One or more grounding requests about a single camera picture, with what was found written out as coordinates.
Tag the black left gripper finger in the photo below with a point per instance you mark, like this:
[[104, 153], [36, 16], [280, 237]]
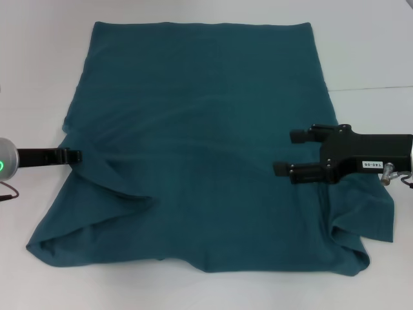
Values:
[[72, 160], [71, 153]]

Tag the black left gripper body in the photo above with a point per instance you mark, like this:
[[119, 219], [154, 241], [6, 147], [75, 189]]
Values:
[[38, 157]]

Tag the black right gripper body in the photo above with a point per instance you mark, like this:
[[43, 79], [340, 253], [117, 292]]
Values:
[[361, 155]]

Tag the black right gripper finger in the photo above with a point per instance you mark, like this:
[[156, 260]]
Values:
[[309, 135], [300, 172]]

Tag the teal blue shirt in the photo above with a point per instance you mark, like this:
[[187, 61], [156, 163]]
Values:
[[206, 145]]

